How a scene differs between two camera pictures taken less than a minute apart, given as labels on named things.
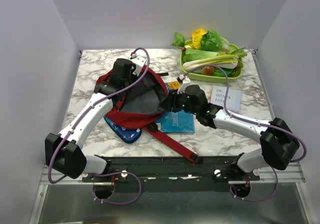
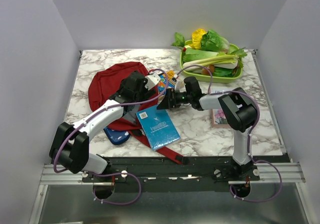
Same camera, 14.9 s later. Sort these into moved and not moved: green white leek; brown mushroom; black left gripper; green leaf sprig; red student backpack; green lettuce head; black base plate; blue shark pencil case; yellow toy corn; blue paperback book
Moved: blue shark pencil case; red student backpack; blue paperback book; black left gripper
Not moved: green lettuce head; black base plate; yellow toy corn; brown mushroom; green white leek; green leaf sprig
